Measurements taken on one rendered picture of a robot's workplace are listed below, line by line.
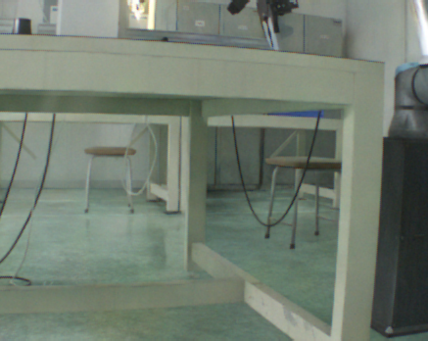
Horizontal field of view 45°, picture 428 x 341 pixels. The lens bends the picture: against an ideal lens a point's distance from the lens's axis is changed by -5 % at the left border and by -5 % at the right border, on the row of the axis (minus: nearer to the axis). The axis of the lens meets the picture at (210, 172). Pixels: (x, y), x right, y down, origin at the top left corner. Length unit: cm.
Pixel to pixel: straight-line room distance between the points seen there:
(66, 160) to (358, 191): 480
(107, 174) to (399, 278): 444
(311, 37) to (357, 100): 501
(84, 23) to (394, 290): 116
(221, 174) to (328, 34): 199
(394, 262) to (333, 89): 75
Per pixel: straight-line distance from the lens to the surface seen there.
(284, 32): 134
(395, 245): 168
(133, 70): 94
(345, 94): 109
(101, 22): 109
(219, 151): 557
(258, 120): 420
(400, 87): 172
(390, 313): 172
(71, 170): 573
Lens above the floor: 59
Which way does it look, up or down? 4 degrees down
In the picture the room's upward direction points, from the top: 2 degrees clockwise
